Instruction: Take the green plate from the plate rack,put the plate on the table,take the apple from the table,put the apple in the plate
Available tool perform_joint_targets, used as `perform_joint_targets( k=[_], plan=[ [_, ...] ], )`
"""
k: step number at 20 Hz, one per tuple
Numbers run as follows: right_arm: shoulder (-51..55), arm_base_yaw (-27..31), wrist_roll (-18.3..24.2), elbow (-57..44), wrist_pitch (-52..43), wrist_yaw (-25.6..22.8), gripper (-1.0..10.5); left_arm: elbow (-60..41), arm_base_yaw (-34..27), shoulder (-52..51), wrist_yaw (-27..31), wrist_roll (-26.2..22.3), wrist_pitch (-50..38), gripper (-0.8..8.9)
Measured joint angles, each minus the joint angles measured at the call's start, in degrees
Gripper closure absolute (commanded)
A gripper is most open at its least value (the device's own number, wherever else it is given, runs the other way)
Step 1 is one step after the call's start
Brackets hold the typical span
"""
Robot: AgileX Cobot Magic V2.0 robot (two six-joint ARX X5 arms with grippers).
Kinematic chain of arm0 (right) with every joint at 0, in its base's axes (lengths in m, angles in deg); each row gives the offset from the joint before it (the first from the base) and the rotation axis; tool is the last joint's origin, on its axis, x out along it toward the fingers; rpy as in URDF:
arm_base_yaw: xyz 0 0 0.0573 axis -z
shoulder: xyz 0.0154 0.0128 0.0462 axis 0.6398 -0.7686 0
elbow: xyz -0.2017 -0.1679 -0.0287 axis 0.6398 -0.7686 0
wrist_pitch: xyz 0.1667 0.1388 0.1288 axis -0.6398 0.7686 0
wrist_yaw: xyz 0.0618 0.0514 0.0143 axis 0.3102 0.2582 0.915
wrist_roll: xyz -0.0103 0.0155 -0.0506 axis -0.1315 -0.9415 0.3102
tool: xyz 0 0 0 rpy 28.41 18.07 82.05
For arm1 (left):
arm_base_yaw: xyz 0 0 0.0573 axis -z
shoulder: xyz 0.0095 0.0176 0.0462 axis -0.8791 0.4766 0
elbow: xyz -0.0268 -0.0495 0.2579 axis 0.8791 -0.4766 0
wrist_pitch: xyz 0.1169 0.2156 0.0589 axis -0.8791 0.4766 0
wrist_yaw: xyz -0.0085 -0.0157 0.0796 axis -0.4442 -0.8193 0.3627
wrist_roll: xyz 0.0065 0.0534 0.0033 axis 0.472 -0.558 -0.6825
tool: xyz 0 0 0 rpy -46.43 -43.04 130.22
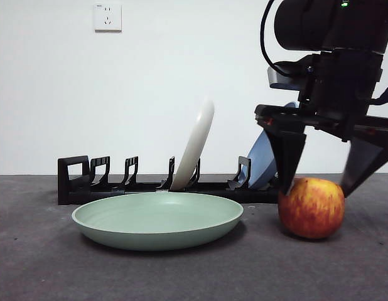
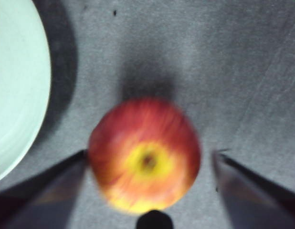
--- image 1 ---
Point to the cream white round plate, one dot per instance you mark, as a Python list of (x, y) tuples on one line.
[(194, 147)]

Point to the red yellow apple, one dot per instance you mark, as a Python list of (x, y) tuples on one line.
[(311, 210)]

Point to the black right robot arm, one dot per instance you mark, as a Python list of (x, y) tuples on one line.
[(326, 22)]

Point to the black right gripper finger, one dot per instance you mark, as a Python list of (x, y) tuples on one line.
[(360, 166), (288, 156)]

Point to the blue round plate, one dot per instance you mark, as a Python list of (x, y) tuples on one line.
[(260, 163)]

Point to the green round plate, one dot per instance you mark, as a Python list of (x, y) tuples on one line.
[(156, 219)]

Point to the white wall socket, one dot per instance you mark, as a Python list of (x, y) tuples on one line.
[(107, 17)]

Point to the black plastic plate rack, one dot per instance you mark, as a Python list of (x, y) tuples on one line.
[(65, 196)]

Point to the pale grey camera box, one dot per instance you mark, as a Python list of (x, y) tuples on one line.
[(280, 80)]

